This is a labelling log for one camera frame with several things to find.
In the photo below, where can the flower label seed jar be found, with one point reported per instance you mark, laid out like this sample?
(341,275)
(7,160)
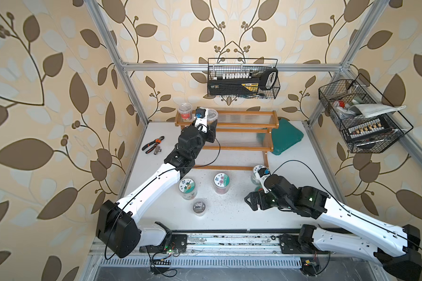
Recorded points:
(221,183)

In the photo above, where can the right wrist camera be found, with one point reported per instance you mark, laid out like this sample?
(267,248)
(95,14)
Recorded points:
(262,174)

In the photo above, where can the back black wire basket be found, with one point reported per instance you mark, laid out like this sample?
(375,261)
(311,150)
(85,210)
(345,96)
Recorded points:
(232,65)

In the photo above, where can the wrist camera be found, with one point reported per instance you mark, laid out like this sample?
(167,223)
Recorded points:
(201,120)
(262,174)

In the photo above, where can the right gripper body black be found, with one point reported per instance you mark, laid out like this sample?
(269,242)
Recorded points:
(281,203)

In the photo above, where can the orange black pliers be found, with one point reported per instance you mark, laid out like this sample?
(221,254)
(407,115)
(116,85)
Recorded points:
(152,146)

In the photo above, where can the black yellow tool in basket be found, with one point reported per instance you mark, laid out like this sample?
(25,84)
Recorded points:
(246,84)

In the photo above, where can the grass label seed jar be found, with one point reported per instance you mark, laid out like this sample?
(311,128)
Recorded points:
(254,178)

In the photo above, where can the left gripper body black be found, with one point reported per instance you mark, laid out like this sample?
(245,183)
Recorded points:
(203,138)

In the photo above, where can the paint tube set box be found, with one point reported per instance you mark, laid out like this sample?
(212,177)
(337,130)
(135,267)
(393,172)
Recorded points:
(368,129)

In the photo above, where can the clear seed jar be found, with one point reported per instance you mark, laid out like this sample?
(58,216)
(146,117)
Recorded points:
(211,116)
(199,208)
(185,111)

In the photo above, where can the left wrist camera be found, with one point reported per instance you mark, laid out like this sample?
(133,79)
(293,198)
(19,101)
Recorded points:
(201,120)

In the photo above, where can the black wire basket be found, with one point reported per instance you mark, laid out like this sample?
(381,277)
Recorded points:
(338,96)
(232,65)

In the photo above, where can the carrot label seed jar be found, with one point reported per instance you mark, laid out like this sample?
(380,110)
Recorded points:
(187,189)

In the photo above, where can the white paper in basket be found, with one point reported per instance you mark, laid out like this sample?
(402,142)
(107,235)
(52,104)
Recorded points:
(373,110)

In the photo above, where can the right black wire basket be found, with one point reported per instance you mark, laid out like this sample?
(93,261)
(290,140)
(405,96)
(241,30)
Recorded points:
(338,96)

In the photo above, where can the wooden two-tier shelf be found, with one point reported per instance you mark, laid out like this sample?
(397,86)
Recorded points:
(242,136)

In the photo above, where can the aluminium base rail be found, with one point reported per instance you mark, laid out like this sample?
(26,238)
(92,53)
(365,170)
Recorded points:
(244,244)

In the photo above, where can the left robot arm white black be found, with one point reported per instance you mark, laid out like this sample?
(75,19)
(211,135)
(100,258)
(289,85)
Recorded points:
(117,225)

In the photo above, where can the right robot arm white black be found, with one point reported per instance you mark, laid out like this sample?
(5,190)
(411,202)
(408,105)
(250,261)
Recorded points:
(394,248)

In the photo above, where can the green plastic tool case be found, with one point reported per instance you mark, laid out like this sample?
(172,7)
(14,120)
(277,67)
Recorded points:
(285,136)

